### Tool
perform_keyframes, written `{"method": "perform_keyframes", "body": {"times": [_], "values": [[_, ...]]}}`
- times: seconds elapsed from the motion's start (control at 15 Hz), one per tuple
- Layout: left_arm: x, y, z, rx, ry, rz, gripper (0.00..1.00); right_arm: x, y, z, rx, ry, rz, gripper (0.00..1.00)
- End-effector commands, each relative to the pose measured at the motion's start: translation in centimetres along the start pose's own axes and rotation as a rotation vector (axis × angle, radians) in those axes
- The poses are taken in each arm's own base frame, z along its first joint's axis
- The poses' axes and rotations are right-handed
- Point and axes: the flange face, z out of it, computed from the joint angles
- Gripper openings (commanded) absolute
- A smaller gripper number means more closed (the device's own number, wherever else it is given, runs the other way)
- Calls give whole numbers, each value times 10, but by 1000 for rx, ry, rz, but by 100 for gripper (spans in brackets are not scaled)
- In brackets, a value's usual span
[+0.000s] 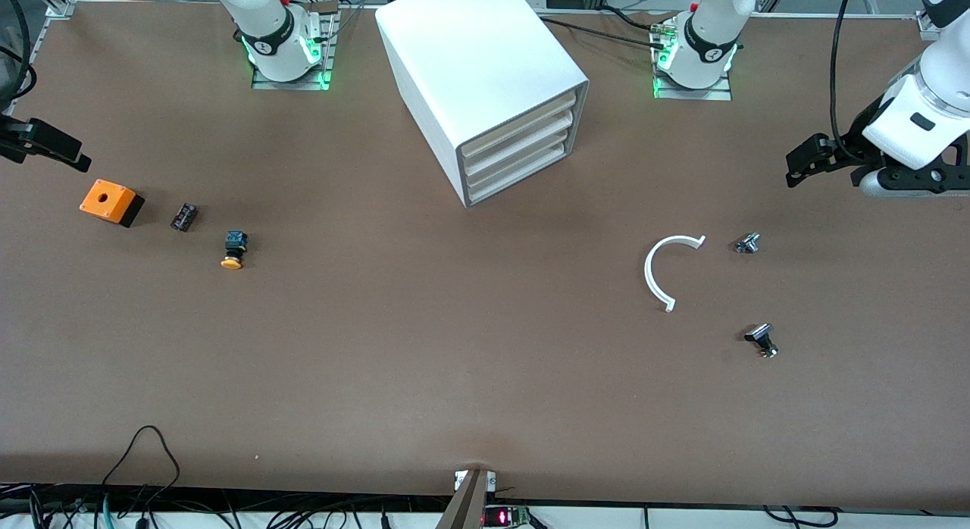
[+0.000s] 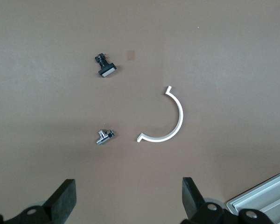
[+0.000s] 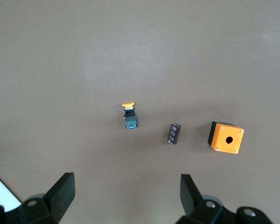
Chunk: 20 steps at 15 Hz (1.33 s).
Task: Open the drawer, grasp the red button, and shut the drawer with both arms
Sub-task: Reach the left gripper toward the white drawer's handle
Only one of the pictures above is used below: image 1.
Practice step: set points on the white box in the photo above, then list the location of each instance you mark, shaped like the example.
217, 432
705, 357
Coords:
523, 145

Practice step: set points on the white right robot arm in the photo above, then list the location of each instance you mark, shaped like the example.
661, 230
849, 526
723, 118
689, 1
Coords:
276, 29

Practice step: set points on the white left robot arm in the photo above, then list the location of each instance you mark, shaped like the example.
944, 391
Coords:
708, 36

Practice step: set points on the orange cap push button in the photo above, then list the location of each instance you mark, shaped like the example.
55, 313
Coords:
233, 250

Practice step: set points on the small silver metal part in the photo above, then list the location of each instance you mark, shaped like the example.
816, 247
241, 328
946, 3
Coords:
747, 243

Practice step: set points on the small black terminal block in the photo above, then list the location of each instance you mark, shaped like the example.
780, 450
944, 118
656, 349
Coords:
184, 217

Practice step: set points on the white curved plastic arc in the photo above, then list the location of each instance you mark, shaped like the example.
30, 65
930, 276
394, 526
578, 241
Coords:
650, 275

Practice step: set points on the device with red display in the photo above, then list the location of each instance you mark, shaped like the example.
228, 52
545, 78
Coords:
500, 518

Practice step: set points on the orange button enclosure box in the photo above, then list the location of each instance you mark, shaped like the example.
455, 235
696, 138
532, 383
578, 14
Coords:
110, 201

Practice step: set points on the aluminium frame corner bracket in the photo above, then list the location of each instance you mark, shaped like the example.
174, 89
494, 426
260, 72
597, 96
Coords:
928, 25
61, 8

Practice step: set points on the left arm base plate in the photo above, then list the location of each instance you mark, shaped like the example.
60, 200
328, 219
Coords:
712, 94

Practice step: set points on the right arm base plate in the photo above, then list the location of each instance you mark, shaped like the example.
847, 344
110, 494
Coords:
265, 82

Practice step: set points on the white mast bracket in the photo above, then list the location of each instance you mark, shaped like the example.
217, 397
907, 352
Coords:
492, 480

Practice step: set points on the aluminium camera mast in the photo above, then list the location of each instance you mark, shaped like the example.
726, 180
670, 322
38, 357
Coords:
464, 506

